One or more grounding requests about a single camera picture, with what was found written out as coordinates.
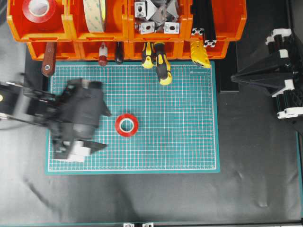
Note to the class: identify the large red tape roll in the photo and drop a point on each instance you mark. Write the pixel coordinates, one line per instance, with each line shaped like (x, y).
(39, 11)

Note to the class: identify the orange container rack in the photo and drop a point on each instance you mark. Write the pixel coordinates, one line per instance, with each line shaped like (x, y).
(74, 42)

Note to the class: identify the red vinyl tape roll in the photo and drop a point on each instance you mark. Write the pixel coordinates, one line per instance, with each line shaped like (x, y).
(126, 125)

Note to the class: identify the red white handle tool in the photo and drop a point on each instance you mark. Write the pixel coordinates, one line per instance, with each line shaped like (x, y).
(103, 53)

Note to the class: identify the green cutting mat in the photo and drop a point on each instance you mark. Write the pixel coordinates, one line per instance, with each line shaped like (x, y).
(153, 129)

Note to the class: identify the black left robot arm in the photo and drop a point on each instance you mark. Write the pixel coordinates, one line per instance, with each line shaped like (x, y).
(26, 104)

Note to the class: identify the beige double-sided tape roll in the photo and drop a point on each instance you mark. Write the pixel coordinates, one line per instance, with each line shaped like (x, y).
(95, 15)

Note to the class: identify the black aluminium extrusion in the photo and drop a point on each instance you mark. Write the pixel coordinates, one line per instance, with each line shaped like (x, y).
(208, 23)
(197, 11)

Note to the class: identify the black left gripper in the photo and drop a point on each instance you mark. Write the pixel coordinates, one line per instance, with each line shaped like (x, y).
(76, 117)

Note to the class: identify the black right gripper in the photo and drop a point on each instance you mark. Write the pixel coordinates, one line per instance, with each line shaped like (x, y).
(275, 73)

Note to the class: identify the grey corner bracket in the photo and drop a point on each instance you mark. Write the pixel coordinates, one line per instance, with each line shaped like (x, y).
(171, 27)
(146, 27)
(140, 9)

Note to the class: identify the dark handle tool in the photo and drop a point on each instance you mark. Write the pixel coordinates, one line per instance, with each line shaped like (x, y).
(119, 53)

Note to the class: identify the yellow black screwdriver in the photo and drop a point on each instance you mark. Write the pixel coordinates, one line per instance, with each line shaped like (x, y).
(147, 55)
(163, 67)

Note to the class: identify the yellow utility knife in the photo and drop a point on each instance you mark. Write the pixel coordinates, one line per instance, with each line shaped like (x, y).
(199, 54)

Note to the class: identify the brown wooden handle tool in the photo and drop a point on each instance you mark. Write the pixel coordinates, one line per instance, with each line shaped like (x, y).
(49, 61)

